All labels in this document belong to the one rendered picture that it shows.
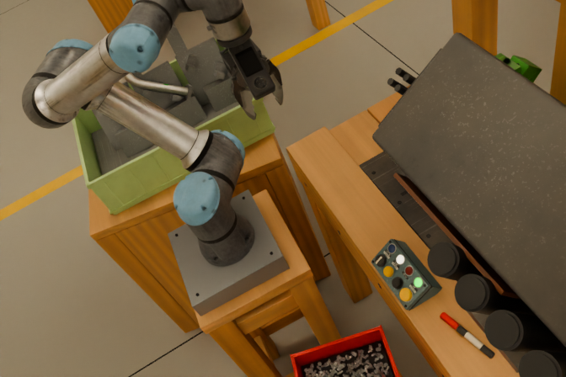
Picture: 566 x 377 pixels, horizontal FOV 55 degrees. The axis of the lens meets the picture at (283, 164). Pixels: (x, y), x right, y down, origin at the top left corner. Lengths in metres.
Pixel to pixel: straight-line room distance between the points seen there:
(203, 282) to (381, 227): 0.48
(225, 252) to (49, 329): 1.62
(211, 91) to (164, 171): 0.33
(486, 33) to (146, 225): 1.22
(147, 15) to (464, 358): 0.91
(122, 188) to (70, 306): 1.18
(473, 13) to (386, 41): 1.78
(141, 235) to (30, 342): 1.15
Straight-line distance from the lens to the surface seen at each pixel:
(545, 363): 0.58
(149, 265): 2.07
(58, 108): 1.19
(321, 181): 1.53
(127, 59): 0.96
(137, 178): 1.82
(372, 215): 1.43
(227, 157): 1.38
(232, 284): 1.42
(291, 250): 1.48
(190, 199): 1.31
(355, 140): 1.63
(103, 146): 2.08
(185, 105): 1.92
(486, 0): 1.66
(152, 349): 2.55
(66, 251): 3.12
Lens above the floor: 2.07
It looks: 47 degrees down
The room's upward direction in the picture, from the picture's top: 23 degrees counter-clockwise
